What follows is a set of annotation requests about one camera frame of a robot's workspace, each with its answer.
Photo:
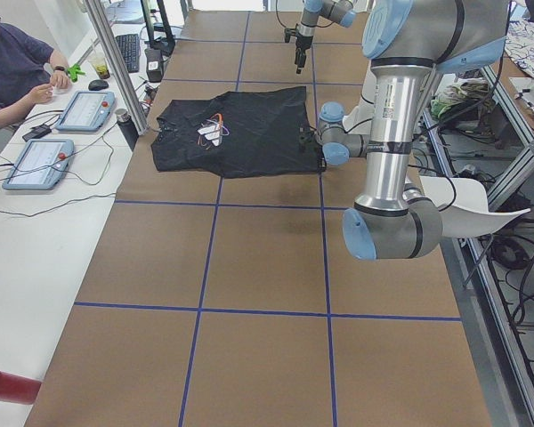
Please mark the lower blue teach pendant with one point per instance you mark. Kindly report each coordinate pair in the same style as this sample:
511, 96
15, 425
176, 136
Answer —
41, 165

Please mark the blue teach pendant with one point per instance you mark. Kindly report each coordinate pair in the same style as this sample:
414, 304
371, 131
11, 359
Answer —
41, 165
86, 112

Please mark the black water bottle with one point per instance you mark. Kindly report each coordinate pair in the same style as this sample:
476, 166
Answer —
127, 127

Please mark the black computer mouse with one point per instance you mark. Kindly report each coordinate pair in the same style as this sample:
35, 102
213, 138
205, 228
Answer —
98, 85

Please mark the seated person dark shirt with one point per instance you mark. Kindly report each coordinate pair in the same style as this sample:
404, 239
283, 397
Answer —
30, 71

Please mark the red cylinder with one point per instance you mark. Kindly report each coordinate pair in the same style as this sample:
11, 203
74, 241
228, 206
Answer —
18, 389

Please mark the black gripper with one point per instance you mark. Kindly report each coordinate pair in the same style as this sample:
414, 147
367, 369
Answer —
305, 139
302, 42

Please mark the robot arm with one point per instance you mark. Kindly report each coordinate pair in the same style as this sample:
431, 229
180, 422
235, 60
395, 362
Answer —
405, 42
338, 12

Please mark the brown table mat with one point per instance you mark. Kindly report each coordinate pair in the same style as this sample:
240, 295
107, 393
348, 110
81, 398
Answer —
214, 302

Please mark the black keyboard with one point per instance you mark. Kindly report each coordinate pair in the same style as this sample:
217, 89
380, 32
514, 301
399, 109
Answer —
129, 47

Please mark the white curved cover plate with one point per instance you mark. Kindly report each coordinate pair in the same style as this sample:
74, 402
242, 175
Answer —
464, 207

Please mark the green plastic toy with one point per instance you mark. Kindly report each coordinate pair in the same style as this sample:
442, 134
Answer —
74, 72

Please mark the black printed t-shirt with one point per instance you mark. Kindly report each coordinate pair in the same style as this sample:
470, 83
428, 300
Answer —
235, 135

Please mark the aluminium frame post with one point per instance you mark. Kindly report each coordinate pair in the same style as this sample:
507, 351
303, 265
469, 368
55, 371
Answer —
116, 64

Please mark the upper blue teach pendant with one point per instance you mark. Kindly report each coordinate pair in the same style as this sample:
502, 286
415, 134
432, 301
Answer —
86, 112

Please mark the plastic drink cup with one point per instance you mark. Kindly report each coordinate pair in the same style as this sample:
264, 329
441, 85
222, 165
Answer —
99, 63

